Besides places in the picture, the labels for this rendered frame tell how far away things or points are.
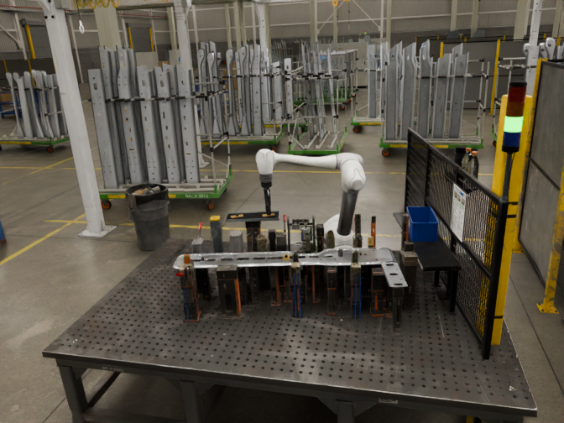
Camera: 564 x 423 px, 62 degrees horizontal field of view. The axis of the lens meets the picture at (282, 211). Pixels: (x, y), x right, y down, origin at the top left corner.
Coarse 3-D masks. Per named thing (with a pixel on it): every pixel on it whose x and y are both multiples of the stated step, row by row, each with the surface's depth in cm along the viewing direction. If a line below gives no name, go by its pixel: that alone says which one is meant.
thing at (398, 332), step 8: (400, 288) 256; (400, 296) 257; (400, 304) 259; (392, 312) 266; (400, 312) 261; (392, 320) 267; (400, 320) 263; (392, 328) 268; (400, 328) 269; (392, 336) 263; (400, 336) 262
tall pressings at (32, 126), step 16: (16, 80) 1143; (32, 80) 1135; (48, 80) 1117; (32, 96) 1114; (48, 96) 1158; (16, 112) 1141; (32, 112) 1153; (48, 112) 1118; (64, 112) 1160; (32, 128) 1144; (64, 128) 1167
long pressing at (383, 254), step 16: (192, 256) 304; (208, 256) 303; (224, 256) 302; (240, 256) 300; (256, 256) 299; (272, 256) 298; (320, 256) 295; (336, 256) 294; (368, 256) 291; (384, 256) 290
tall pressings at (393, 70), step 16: (400, 64) 929; (448, 64) 883; (464, 64) 879; (448, 80) 889; (464, 80) 884; (384, 128) 925; (400, 128) 917; (416, 128) 930; (432, 128) 922; (448, 128) 915
